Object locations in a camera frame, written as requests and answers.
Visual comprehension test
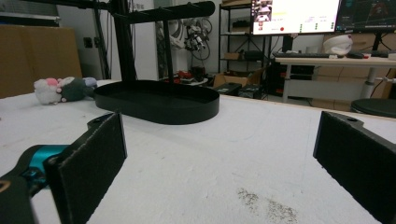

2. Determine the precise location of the black computer tower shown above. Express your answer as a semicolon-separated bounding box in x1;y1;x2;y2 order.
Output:
267;61;316;95

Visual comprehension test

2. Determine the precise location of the white robot arm with cables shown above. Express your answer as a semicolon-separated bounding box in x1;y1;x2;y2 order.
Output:
172;18;213;62

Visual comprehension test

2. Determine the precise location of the black flat power box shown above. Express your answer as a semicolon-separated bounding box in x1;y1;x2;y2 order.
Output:
213;82;243;96

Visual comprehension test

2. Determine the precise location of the black keyboard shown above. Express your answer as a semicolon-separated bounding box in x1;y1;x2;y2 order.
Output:
273;51;332;60

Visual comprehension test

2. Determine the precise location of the open cardboard box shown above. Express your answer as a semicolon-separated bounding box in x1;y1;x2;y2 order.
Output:
212;68;266;90

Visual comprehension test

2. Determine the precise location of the white desk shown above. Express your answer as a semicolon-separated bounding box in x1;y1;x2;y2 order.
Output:
275;56;396;105

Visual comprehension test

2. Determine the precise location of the grey white plush toy keychain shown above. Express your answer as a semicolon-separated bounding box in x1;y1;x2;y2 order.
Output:
33;77;98;105

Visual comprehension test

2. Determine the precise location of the lit white computer monitor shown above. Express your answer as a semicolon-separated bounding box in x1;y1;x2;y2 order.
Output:
250;0;342;36

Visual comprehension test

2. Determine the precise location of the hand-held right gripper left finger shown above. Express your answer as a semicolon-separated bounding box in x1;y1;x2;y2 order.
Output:
43;111;128;224

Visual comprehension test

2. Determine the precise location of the dark computer monitor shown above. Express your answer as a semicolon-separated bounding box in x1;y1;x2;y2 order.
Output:
335;0;396;34

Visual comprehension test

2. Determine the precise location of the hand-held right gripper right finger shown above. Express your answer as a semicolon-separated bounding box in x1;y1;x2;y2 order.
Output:
313;111;396;224

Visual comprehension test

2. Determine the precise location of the white foam mat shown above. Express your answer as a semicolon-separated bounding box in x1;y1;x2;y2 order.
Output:
0;79;396;224

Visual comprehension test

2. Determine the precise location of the black metal rig frame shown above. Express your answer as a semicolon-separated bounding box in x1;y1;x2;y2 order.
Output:
29;0;138;82

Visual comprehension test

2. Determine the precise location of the brown cardboard panel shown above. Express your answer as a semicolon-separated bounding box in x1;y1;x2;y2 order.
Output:
0;24;83;99

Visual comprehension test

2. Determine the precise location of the black hanger rack with oval tray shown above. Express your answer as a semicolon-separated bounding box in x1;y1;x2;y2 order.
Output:
93;0;220;126

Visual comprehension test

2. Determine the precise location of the black metal shelf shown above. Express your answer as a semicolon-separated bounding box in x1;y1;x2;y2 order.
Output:
218;3;273;75

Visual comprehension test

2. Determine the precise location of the white rounded helmet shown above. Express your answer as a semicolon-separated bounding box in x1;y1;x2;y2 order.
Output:
321;34;355;57

